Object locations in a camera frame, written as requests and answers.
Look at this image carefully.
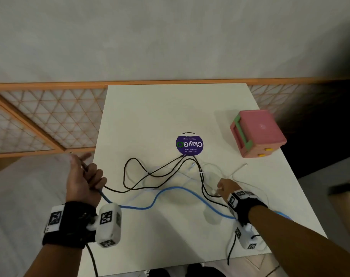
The person's right hand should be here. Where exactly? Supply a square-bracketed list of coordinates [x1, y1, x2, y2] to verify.
[216, 179, 242, 203]

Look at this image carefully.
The person's left hand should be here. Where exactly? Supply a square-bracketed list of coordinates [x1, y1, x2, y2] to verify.
[66, 152, 108, 207]

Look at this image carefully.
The pink box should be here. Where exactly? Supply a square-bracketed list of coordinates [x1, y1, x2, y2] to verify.
[230, 109, 287, 159]

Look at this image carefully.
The person's right forearm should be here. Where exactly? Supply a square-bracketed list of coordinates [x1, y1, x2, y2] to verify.
[248, 205, 350, 277]

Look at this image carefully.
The person's left forearm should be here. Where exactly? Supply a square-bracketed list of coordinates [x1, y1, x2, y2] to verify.
[24, 244, 86, 277]

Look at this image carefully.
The black marker wristband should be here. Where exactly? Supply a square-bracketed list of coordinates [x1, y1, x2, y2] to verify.
[42, 201, 97, 249]
[227, 190, 268, 227]

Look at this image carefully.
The round purple sticker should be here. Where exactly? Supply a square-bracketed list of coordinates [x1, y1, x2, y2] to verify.
[176, 132, 205, 155]

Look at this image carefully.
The white table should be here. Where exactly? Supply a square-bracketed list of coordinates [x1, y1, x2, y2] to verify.
[78, 83, 328, 277]

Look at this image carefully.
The beige furniture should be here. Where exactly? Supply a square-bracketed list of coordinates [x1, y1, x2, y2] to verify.
[328, 175, 350, 245]

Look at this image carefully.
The black camera cable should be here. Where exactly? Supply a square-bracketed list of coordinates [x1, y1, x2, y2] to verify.
[85, 244, 99, 277]
[226, 234, 261, 266]

